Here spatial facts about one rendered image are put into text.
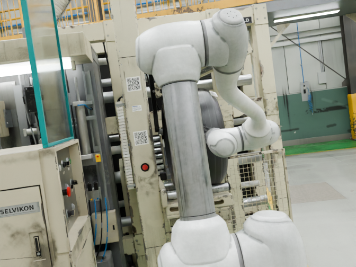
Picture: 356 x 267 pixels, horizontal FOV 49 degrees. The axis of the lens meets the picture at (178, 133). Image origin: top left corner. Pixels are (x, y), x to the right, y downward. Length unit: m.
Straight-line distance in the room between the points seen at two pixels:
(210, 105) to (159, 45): 0.98
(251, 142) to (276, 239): 0.60
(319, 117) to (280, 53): 2.06
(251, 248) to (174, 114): 0.40
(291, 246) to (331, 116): 10.48
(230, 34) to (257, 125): 0.53
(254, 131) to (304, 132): 9.82
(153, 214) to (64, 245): 0.82
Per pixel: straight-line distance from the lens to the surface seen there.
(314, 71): 11.50
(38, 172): 1.42
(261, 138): 1.57
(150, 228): 2.20
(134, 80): 2.12
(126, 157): 2.14
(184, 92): 1.07
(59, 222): 1.44
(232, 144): 1.53
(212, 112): 2.00
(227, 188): 2.13
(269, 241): 1.07
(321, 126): 11.45
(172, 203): 2.08
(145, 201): 2.16
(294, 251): 1.09
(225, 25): 1.09
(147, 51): 1.09
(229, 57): 1.15
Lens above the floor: 1.33
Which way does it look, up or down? 3 degrees down
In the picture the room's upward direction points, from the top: 8 degrees counter-clockwise
